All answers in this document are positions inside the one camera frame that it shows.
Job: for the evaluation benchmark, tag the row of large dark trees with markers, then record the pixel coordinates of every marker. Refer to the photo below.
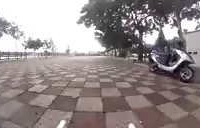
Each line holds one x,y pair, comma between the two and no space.
121,23

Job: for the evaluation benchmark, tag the wooden railing fence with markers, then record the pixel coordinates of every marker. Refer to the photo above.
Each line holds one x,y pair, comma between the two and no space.
4,54

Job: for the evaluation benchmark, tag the checkered paved plaza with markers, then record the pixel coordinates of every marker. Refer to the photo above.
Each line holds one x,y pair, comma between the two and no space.
91,90

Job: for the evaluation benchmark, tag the white scooter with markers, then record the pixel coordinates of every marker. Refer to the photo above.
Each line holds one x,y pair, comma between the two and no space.
174,63

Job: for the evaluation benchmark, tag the row of small trees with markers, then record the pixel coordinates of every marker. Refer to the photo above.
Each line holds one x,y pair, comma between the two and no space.
33,43

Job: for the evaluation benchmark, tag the white wall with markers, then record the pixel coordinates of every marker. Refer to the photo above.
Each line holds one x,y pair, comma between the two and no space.
199,46

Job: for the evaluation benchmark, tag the robot's own part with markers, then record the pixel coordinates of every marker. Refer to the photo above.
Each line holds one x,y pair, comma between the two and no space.
131,125
61,124

